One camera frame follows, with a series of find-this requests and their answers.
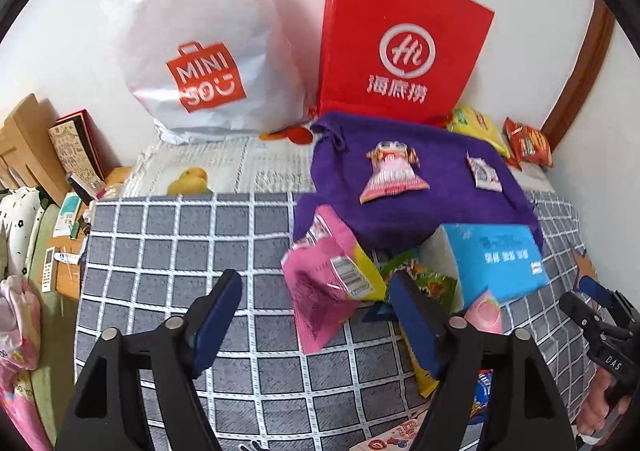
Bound pink printed cloth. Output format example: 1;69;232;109
0;276;52;451

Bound purple towel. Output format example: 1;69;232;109
292;112;545;257

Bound red and orange snack bag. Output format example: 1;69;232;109
502;117;555;169

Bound white remote control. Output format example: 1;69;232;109
40;246;57;293

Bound large yellow snack bag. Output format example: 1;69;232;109
446;104;511;159

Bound pink and yellow snack packet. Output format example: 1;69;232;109
281;205;388;357

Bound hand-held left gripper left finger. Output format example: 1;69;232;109
54;269;244;451

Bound brown wooden door frame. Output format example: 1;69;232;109
540;0;617;152

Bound red bordered book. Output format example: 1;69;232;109
48;110;106;182

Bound red paper bag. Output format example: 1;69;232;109
308;0;496;127

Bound teal box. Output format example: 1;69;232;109
52;191;83;237

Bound person's right hand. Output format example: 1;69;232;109
577;371;632;439

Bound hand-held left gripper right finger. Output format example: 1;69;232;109
387;271;578;451

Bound small white snack packet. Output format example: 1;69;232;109
466;156;503;191

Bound wooden stand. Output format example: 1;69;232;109
0;94;71;204

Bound green snack packet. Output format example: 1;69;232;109
380;251;461;317

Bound grey checked blanket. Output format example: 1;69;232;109
74;191;601;451

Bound white printed bed sheet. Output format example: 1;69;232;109
122;134;321;197

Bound blue tissue pack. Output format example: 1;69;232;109
420;222;545;312

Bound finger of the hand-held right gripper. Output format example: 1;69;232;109
578;275;640;329
558;292;632;357

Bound small pink striped snack packet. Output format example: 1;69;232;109
359;141;430;205

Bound blue and red packet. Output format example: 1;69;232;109
470;370;496;414

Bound orange plastic piece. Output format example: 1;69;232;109
260;126;314;145

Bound white floral pillow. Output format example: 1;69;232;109
0;186;47;277

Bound white plastic shopping bag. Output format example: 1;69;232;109
100;0;306;146

